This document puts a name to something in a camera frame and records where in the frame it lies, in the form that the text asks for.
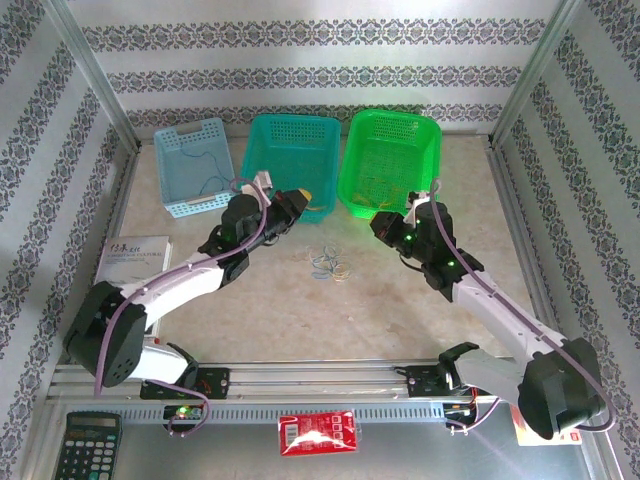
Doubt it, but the thin blue wire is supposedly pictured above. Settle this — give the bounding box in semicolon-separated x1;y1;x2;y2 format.
178;144;225;197

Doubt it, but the thin beige wire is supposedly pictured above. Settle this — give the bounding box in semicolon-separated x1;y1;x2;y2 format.
304;244;342;267

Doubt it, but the light blue plastic basket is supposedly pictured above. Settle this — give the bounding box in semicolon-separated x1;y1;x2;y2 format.
153;117;237;220

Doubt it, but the teal plastic basket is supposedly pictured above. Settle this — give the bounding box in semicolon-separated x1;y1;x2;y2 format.
233;113;343;224

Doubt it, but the green plastic basket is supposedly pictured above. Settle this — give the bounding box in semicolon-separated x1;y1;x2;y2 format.
336;108;444;221

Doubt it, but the white book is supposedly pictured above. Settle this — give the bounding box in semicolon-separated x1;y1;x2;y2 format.
94;234;174;289

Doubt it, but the left controller board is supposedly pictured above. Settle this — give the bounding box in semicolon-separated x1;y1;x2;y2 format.
163;405;204;424

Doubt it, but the red shiny package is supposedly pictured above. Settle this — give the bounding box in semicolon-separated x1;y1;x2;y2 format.
278;408;361;457

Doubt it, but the red white card package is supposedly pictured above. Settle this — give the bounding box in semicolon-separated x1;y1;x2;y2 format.
514;404;584;447

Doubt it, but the black calculator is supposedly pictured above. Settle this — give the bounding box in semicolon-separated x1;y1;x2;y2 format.
52;410;124;480

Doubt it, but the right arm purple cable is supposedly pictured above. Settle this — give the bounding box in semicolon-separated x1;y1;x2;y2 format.
430;178;617;435

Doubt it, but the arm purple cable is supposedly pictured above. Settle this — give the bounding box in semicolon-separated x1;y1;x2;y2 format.
93;177;269;439
430;178;617;435

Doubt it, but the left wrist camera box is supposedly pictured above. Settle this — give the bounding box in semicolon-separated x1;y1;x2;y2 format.
241;171;275;202

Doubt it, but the aluminium side rail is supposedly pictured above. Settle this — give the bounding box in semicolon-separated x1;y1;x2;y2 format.
487;142;571;351
59;144;144;366

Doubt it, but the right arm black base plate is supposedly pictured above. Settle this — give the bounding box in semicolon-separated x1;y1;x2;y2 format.
405;364;497;400

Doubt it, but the aluminium mounting rail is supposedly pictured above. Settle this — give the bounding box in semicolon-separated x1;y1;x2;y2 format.
49;362;586;401

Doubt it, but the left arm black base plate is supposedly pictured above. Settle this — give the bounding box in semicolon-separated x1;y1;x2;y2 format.
139;367;231;401

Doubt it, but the aluminium frame post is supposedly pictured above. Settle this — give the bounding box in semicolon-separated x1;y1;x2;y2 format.
489;0;589;146
42;0;142;150

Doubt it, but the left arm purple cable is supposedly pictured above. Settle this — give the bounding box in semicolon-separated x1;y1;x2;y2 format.
93;177;269;439

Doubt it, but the slotted grey cable duct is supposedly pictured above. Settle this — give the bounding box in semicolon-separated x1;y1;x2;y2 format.
119;404;446;424

